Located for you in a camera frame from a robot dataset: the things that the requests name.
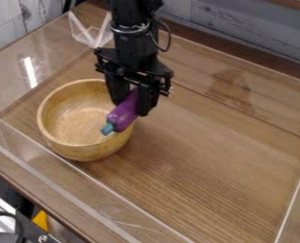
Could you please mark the black and yellow equipment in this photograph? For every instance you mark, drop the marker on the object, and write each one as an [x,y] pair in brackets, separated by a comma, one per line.
[18,229]

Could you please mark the brown wooden bowl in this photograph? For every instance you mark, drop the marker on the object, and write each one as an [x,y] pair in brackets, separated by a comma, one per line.
[72,115]

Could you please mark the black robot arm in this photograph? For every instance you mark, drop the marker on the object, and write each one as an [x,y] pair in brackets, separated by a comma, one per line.
[136,16]

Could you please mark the clear acrylic corner bracket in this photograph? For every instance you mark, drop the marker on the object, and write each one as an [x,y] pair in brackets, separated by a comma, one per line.
[93,37]

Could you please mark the purple toy eggplant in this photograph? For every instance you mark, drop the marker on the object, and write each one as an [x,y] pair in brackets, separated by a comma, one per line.
[124,115]

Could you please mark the clear acrylic tray wall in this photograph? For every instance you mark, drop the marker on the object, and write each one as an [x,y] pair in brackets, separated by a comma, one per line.
[86,206]

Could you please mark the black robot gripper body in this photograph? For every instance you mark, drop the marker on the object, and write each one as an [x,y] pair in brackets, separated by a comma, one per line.
[133,60]

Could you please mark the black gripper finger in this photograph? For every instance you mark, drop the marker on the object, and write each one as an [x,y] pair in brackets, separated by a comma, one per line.
[149,95]
[118,88]

